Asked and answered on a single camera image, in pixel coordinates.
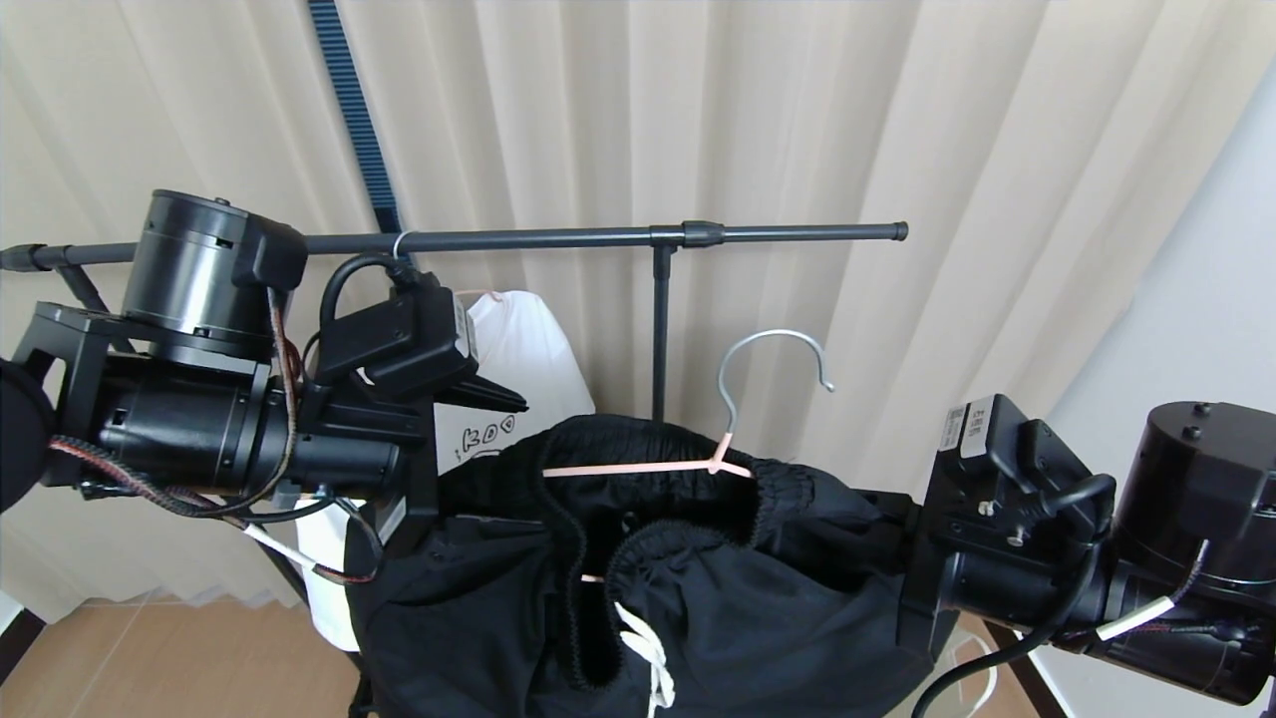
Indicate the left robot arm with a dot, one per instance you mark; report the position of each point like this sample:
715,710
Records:
189,269

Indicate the white printed t-shirt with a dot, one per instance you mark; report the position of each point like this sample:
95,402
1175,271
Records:
528,349

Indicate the white laundry basket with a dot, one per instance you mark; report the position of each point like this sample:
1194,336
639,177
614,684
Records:
972,668

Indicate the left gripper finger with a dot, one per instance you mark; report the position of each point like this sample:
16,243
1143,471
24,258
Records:
478,394

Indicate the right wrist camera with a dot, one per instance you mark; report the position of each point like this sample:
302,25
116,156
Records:
997,469

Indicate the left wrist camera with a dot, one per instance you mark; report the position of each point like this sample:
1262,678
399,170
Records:
399,339

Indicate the black clothes rack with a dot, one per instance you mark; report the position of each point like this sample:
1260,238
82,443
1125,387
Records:
598,237

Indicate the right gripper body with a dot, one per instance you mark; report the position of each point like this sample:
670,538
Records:
1017,588

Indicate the window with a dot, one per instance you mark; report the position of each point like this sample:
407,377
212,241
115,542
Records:
349,100

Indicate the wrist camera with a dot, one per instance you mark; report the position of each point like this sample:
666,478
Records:
399,339
997,469

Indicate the black garment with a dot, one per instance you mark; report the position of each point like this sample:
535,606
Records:
758,598

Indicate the pink clothes hanger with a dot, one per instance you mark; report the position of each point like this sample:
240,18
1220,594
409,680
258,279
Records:
728,439
400,242

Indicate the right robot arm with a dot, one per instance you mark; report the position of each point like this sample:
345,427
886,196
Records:
1206,479

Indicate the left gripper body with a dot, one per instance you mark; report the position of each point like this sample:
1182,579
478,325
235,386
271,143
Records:
199,439

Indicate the beige curtain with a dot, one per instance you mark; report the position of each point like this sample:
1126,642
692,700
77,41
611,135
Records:
150,120
897,120

